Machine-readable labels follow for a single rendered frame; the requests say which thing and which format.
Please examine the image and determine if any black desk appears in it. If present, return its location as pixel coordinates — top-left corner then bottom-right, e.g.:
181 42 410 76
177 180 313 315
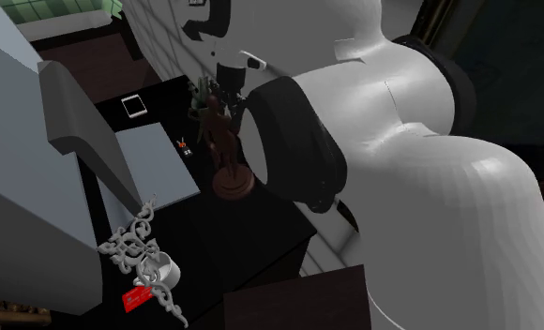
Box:
76 74 318 330

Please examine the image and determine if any grey sofa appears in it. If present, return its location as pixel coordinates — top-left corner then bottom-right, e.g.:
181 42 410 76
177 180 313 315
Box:
0 0 157 318

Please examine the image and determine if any ornate brown picture frame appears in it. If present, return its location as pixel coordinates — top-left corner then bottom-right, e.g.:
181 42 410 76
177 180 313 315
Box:
0 296 53 327

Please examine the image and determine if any small orange black toy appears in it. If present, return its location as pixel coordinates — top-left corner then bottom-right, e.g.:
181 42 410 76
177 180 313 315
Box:
175 138 194 158

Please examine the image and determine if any white cup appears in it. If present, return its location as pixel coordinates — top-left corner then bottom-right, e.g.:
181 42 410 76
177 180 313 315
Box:
132 250 182 291

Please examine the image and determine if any dark brown robot stand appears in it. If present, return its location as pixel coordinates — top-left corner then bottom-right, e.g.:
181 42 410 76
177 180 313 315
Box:
222 263 373 330

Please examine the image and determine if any brown human figure statue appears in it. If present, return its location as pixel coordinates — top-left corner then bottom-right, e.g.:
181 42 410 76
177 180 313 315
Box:
203 94 257 202

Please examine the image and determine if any white ornate scroll ornament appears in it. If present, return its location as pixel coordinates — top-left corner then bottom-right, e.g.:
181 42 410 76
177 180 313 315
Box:
97 193 190 330

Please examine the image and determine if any small green plant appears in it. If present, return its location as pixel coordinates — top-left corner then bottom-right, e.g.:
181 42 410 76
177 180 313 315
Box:
187 76 215 143

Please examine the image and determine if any red card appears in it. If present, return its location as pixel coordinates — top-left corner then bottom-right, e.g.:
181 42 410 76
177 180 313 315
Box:
121 284 155 315

